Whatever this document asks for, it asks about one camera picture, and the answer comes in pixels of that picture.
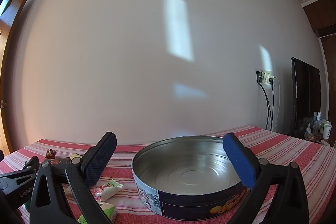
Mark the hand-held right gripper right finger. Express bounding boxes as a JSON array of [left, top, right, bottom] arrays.
[[223, 132, 310, 224]]

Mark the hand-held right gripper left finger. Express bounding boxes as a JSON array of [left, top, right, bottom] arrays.
[[29, 132, 117, 224]]

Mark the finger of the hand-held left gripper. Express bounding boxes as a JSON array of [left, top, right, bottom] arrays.
[[0, 156, 40, 189]]

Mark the white pink candy packet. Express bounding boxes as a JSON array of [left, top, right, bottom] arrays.
[[91, 179, 124, 201]]

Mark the green white packet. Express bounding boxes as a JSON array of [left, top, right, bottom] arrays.
[[77, 200, 118, 223]]

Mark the round metal cookie tin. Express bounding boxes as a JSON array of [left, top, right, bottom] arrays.
[[131, 135, 252, 220]]

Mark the red striped tablecloth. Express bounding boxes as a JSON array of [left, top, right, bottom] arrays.
[[0, 124, 336, 224]]

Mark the black television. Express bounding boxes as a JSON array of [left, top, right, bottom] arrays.
[[291, 57, 322, 136]]

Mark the wooden door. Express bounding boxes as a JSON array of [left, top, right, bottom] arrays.
[[0, 0, 33, 153]]

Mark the transom window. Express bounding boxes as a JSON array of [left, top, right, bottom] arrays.
[[0, 0, 13, 16]]

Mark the black power cable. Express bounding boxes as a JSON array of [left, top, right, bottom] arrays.
[[270, 82, 275, 131], [257, 81, 272, 131]]

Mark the white wall socket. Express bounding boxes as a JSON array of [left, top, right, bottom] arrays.
[[263, 70, 274, 84]]

